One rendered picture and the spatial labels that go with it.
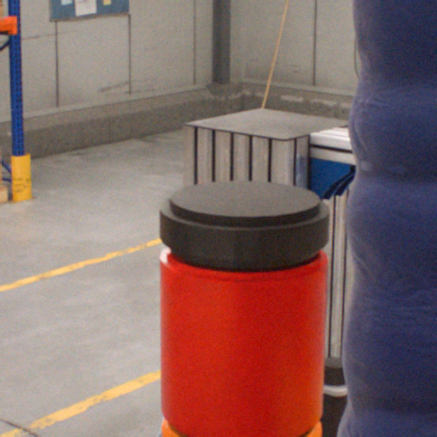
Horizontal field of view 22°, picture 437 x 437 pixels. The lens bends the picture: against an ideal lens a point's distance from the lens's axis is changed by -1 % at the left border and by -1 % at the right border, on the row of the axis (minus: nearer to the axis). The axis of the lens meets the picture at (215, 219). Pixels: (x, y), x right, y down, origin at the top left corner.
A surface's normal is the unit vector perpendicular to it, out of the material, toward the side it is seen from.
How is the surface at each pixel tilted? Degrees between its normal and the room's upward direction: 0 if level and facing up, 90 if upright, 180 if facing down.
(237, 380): 90
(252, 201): 0
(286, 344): 90
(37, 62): 90
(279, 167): 90
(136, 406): 0
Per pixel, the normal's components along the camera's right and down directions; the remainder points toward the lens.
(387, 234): -0.62, 0.33
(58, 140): 0.76, 0.17
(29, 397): 0.00, -0.97
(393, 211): -0.61, 0.04
